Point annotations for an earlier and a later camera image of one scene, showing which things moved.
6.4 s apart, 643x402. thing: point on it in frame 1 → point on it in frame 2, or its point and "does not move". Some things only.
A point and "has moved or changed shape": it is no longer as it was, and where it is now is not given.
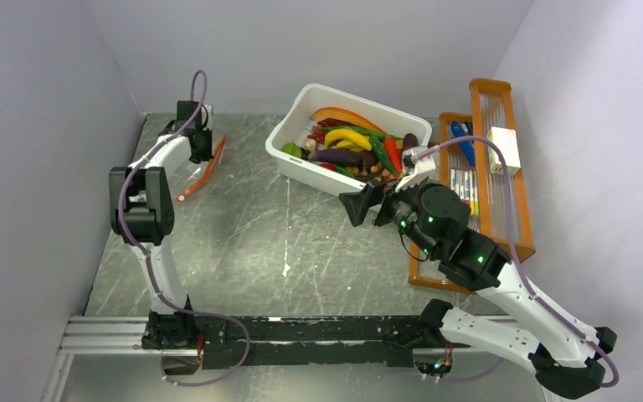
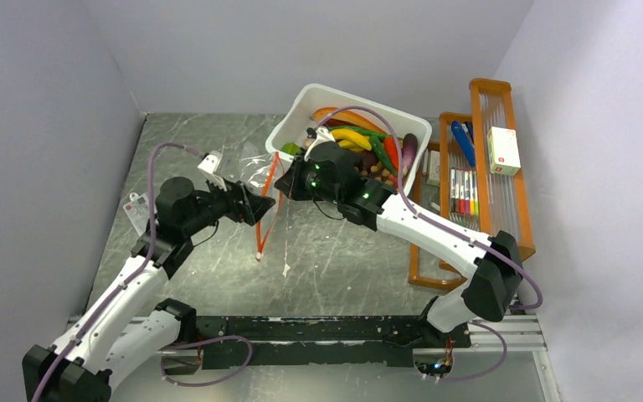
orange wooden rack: [479, 150] does not move
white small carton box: [506, 140] does not move
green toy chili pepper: [382, 154] does not move
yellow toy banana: [350, 140] does not move
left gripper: [207, 156] → [252, 205]
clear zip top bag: [204, 172] has moved or changed shape
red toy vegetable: [393, 152] does not move
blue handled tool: [465, 129] does not move
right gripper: [357, 203] → [290, 182]
